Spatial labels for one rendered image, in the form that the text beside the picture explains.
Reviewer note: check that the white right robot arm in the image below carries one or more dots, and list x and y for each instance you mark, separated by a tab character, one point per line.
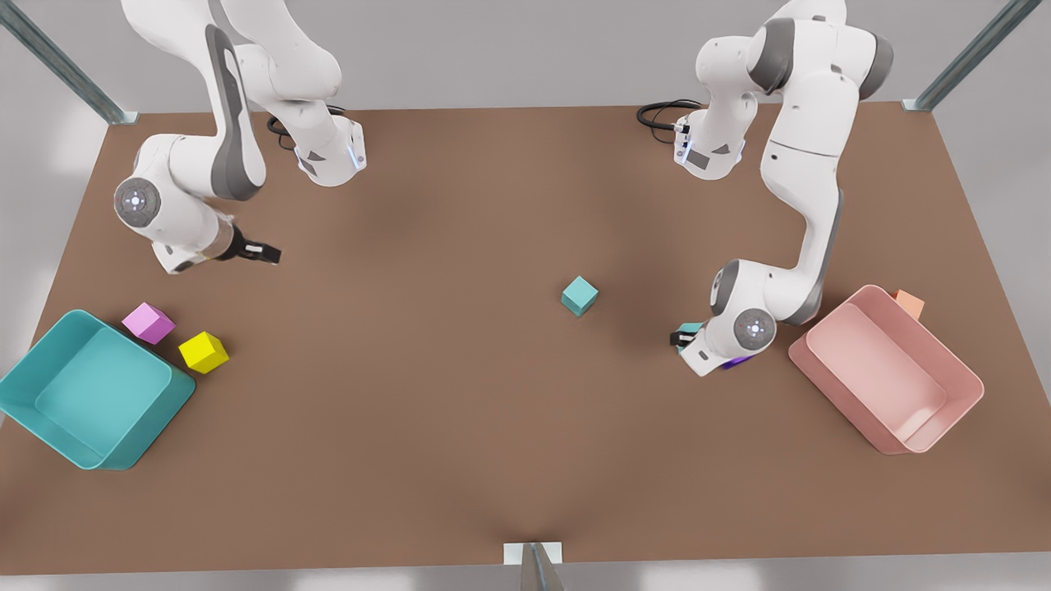
189	168

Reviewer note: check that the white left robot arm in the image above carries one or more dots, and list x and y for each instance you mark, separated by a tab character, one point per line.
800	164

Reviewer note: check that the teal blue cube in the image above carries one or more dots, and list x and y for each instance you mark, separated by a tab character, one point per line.
692	327
579	295

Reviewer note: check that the purple cube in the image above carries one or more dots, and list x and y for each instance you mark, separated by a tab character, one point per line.
736	360

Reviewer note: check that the yellow cube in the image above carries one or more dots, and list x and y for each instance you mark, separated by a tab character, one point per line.
203	351

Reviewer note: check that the pink cube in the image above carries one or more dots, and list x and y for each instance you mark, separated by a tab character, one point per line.
149	322

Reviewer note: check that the teal plastic bin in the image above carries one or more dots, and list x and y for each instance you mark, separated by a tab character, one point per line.
98	390

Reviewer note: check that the pink plastic bin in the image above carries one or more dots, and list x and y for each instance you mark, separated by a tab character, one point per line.
887	369

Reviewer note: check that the orange cube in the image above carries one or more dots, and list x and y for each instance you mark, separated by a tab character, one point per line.
910	303

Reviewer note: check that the silver frame post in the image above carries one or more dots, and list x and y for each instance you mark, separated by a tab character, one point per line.
973	53
538	566
61	61

